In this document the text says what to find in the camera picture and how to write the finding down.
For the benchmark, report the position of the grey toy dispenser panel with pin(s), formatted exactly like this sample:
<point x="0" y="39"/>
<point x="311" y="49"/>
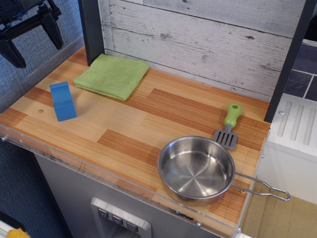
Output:
<point x="114" y="222"/>

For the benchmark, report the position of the green handled grey spatula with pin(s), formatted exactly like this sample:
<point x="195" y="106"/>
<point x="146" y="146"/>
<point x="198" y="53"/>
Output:
<point x="226" y="138"/>

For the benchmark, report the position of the dark grey post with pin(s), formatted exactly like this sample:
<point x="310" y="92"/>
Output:
<point x="299" y="34"/>
<point x="92" y="29"/>

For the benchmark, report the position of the blue wooden block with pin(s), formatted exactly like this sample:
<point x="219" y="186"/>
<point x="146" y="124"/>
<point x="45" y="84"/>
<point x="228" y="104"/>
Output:
<point x="62" y="101"/>

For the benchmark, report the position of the dark grey left post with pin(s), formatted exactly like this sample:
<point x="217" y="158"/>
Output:
<point x="92" y="29"/>

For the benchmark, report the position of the yellow object at corner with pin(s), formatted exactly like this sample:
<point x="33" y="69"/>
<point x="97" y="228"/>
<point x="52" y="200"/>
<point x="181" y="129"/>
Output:
<point x="17" y="233"/>

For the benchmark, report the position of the stainless steel pan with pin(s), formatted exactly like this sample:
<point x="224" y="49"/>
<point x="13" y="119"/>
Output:
<point x="197" y="171"/>

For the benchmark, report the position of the dark grey right post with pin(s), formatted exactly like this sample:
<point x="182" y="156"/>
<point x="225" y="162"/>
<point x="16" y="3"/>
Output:
<point x="299" y="34"/>

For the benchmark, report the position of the green folded napkin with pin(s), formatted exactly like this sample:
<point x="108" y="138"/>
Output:
<point x="112" y="76"/>

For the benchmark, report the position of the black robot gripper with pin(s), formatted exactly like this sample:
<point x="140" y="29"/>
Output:
<point x="20" y="16"/>

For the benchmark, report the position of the white ridged toy sink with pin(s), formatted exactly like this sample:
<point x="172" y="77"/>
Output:
<point x="294" y="127"/>

